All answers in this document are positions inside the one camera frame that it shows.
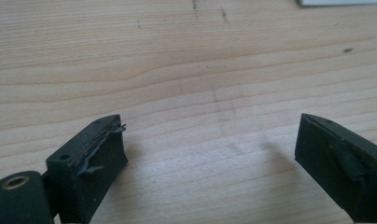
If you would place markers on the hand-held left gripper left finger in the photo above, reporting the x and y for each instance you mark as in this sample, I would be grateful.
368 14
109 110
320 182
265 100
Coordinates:
84 174

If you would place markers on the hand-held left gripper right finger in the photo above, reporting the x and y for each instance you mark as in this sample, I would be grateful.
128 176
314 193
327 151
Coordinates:
342 174

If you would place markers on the white flat object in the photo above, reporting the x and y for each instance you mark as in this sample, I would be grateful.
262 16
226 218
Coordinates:
342 2

